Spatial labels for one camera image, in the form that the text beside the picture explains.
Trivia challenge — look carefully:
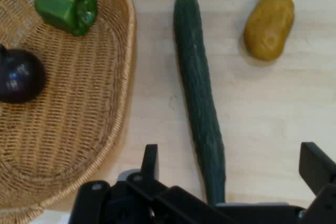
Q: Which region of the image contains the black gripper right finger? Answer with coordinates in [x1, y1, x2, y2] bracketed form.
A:
[298, 142, 336, 224]

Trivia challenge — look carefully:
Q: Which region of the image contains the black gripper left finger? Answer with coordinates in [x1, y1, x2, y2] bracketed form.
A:
[70, 144, 232, 224]

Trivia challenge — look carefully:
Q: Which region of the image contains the long green cucumber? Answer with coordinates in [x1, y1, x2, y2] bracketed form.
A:
[173, 0, 227, 206]

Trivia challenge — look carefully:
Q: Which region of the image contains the woven wicker basket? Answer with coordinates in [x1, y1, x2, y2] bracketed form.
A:
[0, 0, 137, 224]

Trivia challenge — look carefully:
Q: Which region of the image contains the yellow-brown potato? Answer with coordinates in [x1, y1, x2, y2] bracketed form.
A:
[243, 0, 295, 61]

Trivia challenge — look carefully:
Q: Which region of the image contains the dark purple eggplant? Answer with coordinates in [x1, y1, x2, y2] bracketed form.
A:
[0, 44, 45, 104]

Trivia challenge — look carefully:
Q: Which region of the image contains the green bell pepper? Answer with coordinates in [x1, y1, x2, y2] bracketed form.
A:
[34, 0, 98, 37]

